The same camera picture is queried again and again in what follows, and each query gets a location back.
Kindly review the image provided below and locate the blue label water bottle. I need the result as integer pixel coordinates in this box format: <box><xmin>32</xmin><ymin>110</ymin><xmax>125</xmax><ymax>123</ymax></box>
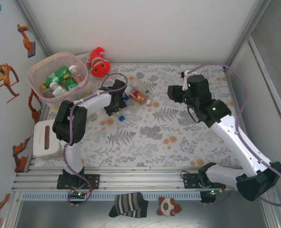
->
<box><xmin>122</xmin><ymin>94</ymin><xmax>133</xmax><ymax>106</ymax></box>

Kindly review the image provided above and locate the clear crushed bottle blue cap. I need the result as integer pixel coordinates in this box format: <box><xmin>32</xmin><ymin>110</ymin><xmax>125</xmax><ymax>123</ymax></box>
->
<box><xmin>118</xmin><ymin>101</ymin><xmax>147</xmax><ymax>122</ymax></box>

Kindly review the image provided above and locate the red label tea bottle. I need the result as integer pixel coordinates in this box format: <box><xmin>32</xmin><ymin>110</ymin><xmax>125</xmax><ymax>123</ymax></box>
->
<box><xmin>128</xmin><ymin>88</ymin><xmax>153</xmax><ymax>105</ymax></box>

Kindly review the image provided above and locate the clear crushed bottle green cap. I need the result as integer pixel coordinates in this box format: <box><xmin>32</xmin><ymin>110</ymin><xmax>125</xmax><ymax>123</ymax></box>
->
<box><xmin>128</xmin><ymin>79</ymin><xmax>152</xmax><ymax>95</ymax></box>

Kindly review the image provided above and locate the clear bottle white cap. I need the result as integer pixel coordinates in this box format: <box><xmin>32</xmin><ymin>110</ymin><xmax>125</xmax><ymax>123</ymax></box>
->
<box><xmin>68</xmin><ymin>65</ymin><xmax>84</xmax><ymax>84</ymax></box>

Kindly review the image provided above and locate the green soda bottle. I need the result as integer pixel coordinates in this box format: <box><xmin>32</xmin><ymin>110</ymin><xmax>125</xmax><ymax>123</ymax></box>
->
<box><xmin>47</xmin><ymin>66</ymin><xmax>71</xmax><ymax>83</ymax></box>
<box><xmin>64</xmin><ymin>75</ymin><xmax>77</xmax><ymax>91</ymax></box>

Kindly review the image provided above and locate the white green label bottle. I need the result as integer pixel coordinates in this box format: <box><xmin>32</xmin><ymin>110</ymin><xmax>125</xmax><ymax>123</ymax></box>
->
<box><xmin>49</xmin><ymin>82</ymin><xmax>67</xmax><ymax>97</ymax></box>

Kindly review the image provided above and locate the red fish plush toy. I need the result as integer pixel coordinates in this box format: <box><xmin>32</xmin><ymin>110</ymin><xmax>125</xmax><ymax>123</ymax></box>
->
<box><xmin>87</xmin><ymin>47</ymin><xmax>112</xmax><ymax>78</ymax></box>

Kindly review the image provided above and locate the pink plastic basket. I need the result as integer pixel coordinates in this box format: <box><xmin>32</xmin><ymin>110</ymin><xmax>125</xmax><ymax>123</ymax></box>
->
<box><xmin>27</xmin><ymin>52</ymin><xmax>93</xmax><ymax>110</ymax></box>

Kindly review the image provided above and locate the white printed tissue pack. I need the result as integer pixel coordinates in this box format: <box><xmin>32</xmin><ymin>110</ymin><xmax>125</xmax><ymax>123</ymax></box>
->
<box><xmin>74</xmin><ymin>52</ymin><xmax>93</xmax><ymax>65</ymax></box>

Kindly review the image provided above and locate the white tissue box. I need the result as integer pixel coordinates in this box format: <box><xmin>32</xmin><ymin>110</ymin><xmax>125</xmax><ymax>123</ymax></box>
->
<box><xmin>33</xmin><ymin>120</ymin><xmax>62</xmax><ymax>159</ymax></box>

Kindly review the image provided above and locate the small green circuit board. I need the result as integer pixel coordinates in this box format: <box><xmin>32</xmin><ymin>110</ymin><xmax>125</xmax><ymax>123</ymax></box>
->
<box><xmin>68</xmin><ymin>190</ymin><xmax>88</xmax><ymax>198</ymax></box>
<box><xmin>201</xmin><ymin>189</ymin><xmax>217</xmax><ymax>203</ymax></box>

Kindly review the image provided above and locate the black beige striped sock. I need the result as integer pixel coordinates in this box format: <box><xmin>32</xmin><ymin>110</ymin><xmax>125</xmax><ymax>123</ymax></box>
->
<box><xmin>108</xmin><ymin>192</ymin><xmax>150</xmax><ymax>219</ymax></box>

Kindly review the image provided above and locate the brown white plush toy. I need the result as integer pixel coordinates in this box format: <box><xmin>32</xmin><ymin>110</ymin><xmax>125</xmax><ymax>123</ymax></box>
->
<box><xmin>157</xmin><ymin>196</ymin><xmax>183</xmax><ymax>217</ymax></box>

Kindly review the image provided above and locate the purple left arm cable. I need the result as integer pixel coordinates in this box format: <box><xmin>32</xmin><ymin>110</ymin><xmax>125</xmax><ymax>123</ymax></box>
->
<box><xmin>63</xmin><ymin>72</ymin><xmax>129</xmax><ymax>208</ymax></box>

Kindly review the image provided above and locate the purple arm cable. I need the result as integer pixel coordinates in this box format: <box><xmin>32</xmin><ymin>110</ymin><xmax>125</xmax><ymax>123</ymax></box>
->
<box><xmin>63</xmin><ymin>72</ymin><xmax>129</xmax><ymax>208</ymax></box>
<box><xmin>187</xmin><ymin>62</ymin><xmax>281</xmax><ymax>207</ymax></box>

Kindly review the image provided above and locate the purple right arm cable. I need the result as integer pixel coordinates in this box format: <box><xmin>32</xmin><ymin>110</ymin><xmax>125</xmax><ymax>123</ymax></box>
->
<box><xmin>187</xmin><ymin>62</ymin><xmax>281</xmax><ymax>207</ymax></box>

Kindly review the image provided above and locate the aluminium frame post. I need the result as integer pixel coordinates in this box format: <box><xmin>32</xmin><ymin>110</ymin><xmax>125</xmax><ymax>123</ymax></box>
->
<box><xmin>16</xmin><ymin>0</ymin><xmax>48</xmax><ymax>52</ymax></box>
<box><xmin>225</xmin><ymin>0</ymin><xmax>273</xmax><ymax>71</ymax></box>

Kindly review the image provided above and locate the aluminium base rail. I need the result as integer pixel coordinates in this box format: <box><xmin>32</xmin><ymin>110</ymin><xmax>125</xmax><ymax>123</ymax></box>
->
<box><xmin>11</xmin><ymin>166</ymin><xmax>275</xmax><ymax>192</ymax></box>

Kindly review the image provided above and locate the white slotted cable duct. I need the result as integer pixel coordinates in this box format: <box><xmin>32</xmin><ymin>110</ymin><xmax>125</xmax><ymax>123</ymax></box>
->
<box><xmin>20</xmin><ymin>191</ymin><xmax>202</xmax><ymax>201</ymax></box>

